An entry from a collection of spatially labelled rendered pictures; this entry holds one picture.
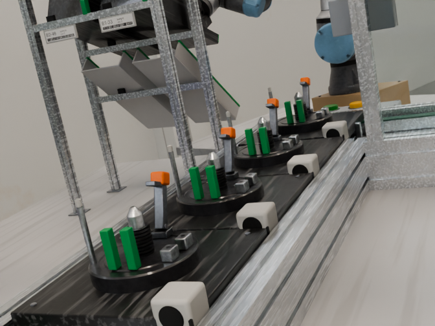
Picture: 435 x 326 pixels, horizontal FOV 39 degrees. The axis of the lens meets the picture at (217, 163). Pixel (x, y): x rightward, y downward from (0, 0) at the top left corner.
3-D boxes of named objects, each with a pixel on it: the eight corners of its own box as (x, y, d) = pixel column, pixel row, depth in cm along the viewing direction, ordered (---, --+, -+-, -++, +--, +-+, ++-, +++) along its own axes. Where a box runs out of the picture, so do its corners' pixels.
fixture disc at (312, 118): (283, 122, 151) (281, 114, 151) (339, 116, 145) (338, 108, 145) (265, 136, 139) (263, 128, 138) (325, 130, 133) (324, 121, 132)
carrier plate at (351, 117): (272, 127, 158) (270, 119, 158) (365, 117, 148) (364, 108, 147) (239, 152, 137) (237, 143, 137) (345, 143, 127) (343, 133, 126)
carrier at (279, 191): (189, 191, 114) (175, 127, 111) (314, 183, 104) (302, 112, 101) (122, 244, 93) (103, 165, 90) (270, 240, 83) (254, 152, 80)
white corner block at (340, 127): (328, 140, 133) (325, 121, 132) (349, 138, 131) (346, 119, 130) (323, 145, 129) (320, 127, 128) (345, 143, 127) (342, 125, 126)
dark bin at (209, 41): (177, 50, 159) (178, 23, 160) (218, 44, 151) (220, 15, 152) (99, 15, 136) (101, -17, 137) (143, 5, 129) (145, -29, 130)
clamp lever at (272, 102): (271, 136, 125) (270, 100, 126) (280, 136, 124) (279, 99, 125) (265, 134, 122) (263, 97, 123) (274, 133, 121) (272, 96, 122)
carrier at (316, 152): (236, 154, 136) (226, 99, 133) (344, 145, 126) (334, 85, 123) (190, 191, 115) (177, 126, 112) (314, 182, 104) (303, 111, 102)
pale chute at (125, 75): (147, 129, 172) (152, 115, 173) (184, 126, 164) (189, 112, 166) (80, 72, 151) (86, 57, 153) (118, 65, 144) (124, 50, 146)
